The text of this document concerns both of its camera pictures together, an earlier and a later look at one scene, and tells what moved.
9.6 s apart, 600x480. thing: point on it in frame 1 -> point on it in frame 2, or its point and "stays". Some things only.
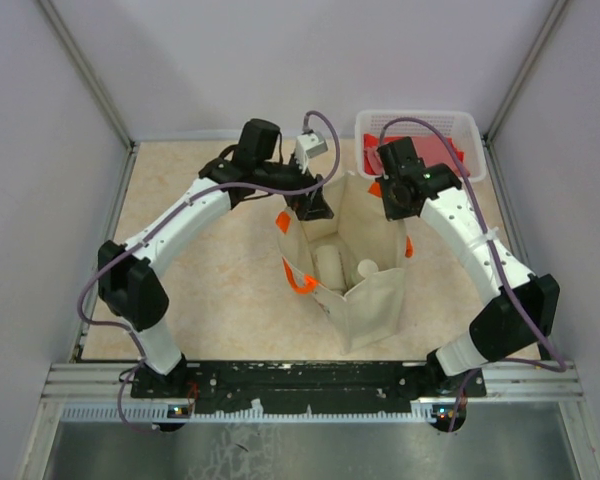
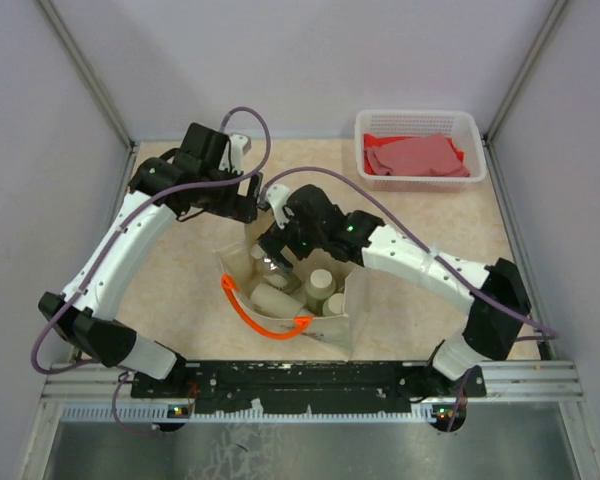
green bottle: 367,267 -> 334,305
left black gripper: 310,207 -> 243,208
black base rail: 304,388 stays
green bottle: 330,268 -> 271,301
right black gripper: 393,213 -> 276,238
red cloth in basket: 433,149 stays
